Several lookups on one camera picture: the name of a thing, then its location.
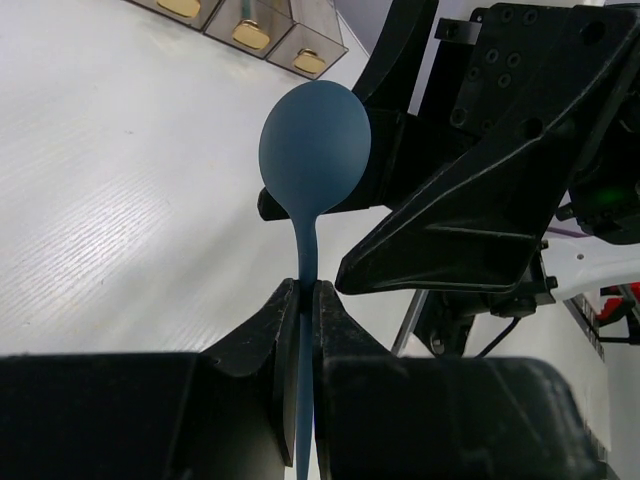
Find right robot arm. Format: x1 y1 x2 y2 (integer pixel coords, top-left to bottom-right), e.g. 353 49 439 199
336 1 639 323

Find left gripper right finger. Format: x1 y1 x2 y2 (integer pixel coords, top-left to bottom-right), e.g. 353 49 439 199
312 281 399 479

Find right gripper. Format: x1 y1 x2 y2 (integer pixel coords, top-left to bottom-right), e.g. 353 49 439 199
257 0 640 361

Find clear compartment organizer box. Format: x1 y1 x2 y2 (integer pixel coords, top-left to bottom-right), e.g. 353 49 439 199
135 0 348 80

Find blue spoon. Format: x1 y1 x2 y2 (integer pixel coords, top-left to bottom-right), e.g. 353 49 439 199
258 80 371 479

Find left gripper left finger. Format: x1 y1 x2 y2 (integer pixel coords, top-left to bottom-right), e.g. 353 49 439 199
201 279 301 468

